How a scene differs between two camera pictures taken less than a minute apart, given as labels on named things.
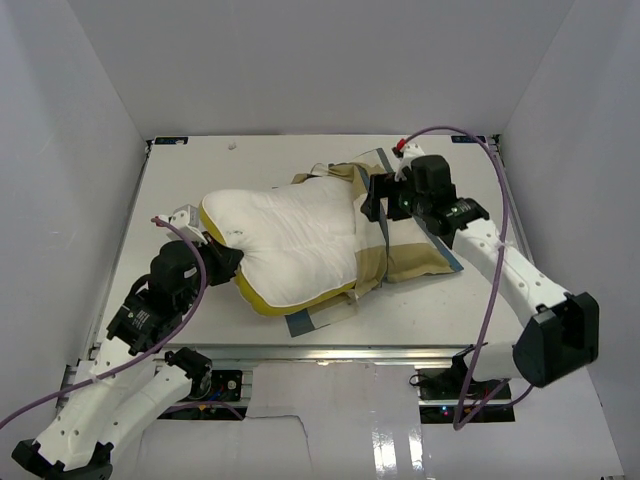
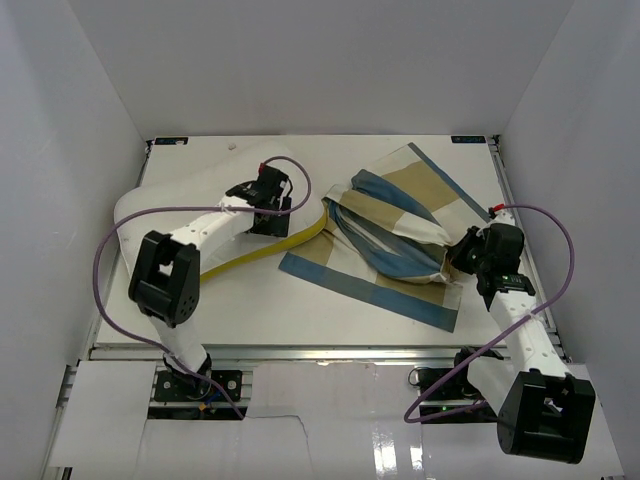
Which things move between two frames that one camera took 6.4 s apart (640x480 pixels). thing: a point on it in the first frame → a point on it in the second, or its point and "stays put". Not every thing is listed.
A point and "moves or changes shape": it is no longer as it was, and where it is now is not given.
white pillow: (298, 241) → (161, 206)
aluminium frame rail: (515, 196) stays put
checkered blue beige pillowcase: (387, 251) moves or changes shape
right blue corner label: (466, 139) stays put
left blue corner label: (171, 140) stays put
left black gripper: (227, 259) → (277, 227)
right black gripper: (383, 186) → (457, 252)
